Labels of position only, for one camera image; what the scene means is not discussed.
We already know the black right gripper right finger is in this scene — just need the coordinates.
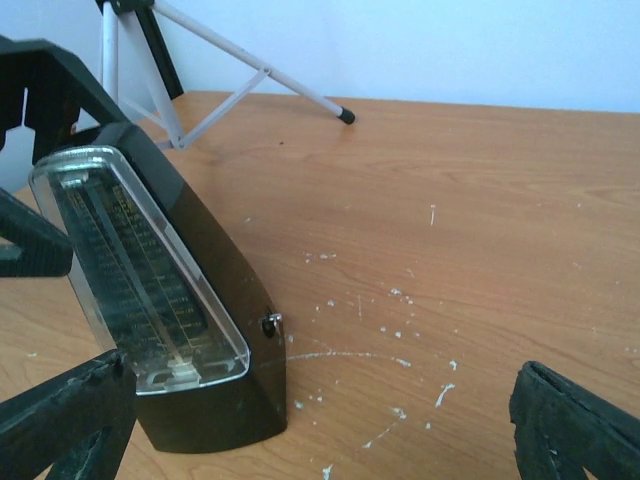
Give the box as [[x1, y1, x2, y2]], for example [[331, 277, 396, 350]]
[[509, 361, 639, 479]]

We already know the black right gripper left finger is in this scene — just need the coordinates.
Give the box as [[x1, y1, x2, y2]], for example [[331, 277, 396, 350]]
[[1, 349, 136, 479]]

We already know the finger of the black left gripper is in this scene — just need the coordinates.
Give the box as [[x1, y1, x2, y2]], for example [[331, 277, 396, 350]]
[[1, 36, 127, 163], [1, 189, 73, 278]]

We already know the clear plastic metronome cover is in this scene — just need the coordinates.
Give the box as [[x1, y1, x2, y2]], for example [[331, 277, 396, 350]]
[[29, 146, 250, 396]]

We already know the black metronome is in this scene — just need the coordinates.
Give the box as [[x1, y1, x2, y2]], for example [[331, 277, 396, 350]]
[[30, 123, 287, 454]]

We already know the white music stand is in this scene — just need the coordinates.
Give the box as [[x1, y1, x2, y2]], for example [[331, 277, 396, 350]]
[[96, 1, 356, 150]]

